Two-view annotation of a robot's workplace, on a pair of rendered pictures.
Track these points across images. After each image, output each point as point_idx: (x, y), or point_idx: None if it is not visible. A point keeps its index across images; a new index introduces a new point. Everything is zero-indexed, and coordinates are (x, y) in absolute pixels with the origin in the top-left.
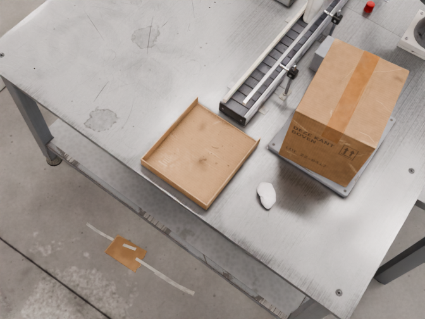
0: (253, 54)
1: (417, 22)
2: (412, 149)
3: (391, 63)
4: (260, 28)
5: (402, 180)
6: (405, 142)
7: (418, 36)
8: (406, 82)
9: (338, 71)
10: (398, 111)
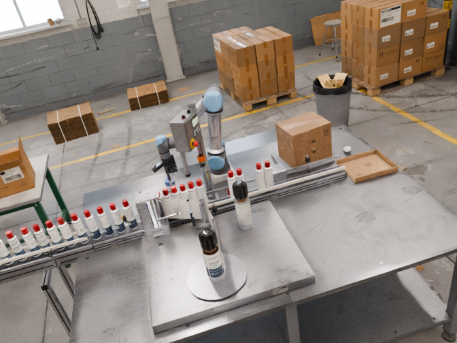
0: (309, 192)
1: (219, 175)
2: (274, 148)
3: (279, 126)
4: (295, 201)
5: None
6: (275, 150)
7: (229, 167)
8: (249, 165)
9: (302, 127)
10: (265, 158)
